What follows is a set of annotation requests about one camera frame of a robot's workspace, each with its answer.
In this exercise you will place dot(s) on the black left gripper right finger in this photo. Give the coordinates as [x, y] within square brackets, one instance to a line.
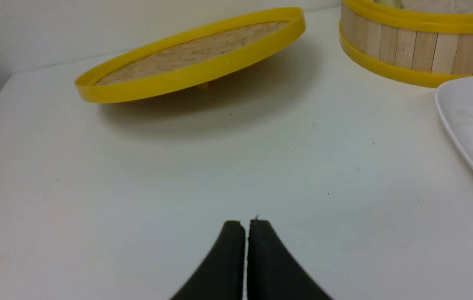
[272, 272]

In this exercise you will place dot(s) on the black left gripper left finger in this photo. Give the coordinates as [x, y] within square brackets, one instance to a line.
[220, 276]

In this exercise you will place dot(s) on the yellow rimmed bamboo steamer lid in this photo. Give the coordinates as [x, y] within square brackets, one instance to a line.
[192, 58]

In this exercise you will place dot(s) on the yellow rimmed bamboo steamer basket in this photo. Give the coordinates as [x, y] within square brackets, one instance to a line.
[418, 48]

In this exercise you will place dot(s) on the white steamer liner cloth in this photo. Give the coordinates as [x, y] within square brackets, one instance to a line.
[447, 7]

